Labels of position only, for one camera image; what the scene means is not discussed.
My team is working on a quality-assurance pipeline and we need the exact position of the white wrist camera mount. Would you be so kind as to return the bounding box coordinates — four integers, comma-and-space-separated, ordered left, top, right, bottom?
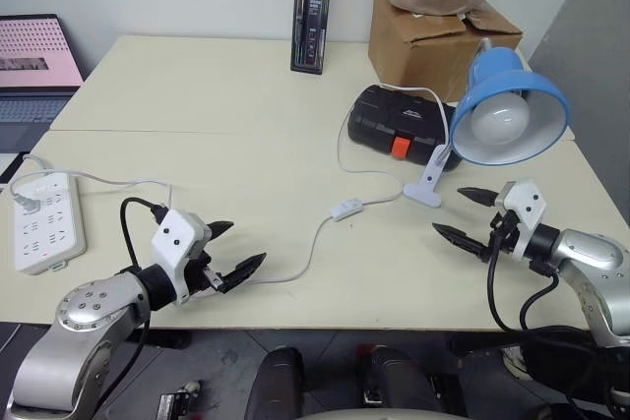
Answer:
493, 179, 549, 262
150, 209, 209, 307

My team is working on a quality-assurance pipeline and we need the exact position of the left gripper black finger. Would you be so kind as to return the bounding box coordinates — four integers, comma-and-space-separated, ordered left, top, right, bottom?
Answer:
220, 252, 269, 293
205, 219, 235, 242

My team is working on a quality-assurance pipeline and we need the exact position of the white inline cord switch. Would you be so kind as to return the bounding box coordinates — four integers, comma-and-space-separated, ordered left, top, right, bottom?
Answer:
330, 198, 367, 221

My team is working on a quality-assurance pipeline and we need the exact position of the brown cardboard box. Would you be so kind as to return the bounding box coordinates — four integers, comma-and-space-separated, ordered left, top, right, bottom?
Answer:
367, 0, 525, 103

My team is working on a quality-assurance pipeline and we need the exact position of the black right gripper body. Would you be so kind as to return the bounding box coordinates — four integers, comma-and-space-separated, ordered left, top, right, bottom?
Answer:
483, 210, 522, 265

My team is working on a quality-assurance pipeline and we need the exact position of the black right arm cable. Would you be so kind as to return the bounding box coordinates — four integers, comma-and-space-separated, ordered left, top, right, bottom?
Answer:
485, 230, 600, 394

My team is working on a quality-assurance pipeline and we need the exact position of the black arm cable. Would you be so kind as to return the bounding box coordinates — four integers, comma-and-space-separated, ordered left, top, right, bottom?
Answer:
94, 197, 168, 415
485, 230, 600, 394

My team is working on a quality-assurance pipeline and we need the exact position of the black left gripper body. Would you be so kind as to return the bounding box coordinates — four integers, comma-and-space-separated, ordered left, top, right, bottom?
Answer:
184, 251, 228, 297

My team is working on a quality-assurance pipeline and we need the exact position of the laptop with pink screen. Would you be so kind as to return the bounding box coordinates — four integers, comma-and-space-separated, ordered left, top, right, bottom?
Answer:
0, 13, 87, 153

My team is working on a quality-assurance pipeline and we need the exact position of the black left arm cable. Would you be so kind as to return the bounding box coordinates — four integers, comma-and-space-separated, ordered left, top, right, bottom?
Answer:
94, 197, 168, 415

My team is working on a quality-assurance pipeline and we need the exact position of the white light bulb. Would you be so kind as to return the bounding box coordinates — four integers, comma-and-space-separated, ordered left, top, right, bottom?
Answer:
469, 94, 533, 144

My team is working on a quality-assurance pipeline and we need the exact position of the white lamp cord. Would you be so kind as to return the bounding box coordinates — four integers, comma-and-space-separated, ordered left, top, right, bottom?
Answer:
9, 84, 453, 286

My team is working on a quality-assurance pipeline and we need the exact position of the black toothbrush package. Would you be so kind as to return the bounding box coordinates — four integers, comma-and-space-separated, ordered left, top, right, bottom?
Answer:
289, 0, 338, 76

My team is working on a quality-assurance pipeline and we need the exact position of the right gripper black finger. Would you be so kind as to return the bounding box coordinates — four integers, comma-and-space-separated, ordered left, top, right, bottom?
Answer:
431, 222, 492, 260
457, 186, 499, 209

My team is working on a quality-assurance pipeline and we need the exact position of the white sneaker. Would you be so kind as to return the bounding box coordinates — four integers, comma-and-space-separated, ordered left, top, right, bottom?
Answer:
500, 344, 532, 380

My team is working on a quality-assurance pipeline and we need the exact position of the blue clip desk lamp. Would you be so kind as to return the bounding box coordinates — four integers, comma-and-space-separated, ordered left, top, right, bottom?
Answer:
402, 37, 574, 210

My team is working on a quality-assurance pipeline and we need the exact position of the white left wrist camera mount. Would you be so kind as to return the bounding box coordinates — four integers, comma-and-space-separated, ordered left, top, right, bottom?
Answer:
150, 209, 209, 307

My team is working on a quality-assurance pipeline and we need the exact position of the black tool case orange latch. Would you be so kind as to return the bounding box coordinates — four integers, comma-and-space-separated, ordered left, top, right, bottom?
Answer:
346, 85, 465, 171

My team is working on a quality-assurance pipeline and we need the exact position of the white power strip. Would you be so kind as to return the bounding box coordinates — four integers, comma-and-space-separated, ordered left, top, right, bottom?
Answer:
10, 174, 88, 276

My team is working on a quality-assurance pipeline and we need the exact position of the black caster wheel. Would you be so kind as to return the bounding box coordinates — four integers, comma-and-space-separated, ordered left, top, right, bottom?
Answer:
157, 379, 205, 420

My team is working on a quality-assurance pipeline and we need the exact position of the dark rounded shape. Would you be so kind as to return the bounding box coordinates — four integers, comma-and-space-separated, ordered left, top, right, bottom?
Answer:
244, 346, 305, 420
367, 345, 445, 420

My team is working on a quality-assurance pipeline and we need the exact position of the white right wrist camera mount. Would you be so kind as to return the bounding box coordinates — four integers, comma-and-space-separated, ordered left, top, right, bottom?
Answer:
493, 179, 549, 262

